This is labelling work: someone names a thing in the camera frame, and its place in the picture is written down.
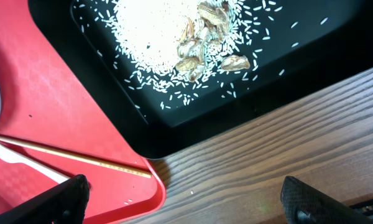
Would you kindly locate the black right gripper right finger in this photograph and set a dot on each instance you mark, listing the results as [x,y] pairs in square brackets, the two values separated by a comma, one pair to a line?
[304,204]

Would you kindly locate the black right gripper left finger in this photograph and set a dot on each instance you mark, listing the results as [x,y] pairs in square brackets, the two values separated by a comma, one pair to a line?
[65,203]

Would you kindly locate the wooden chopstick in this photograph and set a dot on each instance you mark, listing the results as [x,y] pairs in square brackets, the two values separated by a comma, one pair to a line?
[79,157]

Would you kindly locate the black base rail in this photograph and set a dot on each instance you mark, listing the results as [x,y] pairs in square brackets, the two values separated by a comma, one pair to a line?
[364,209]

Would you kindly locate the rice food waste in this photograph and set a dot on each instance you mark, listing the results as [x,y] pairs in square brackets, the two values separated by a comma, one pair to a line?
[178,52]

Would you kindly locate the black plastic tray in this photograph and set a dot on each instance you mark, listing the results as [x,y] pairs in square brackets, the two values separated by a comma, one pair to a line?
[344,51]

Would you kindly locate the white plastic fork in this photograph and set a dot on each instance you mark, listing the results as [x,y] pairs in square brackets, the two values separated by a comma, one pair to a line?
[13,157]

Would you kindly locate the red plastic tray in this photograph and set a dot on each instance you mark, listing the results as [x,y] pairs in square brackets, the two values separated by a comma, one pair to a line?
[44,103]

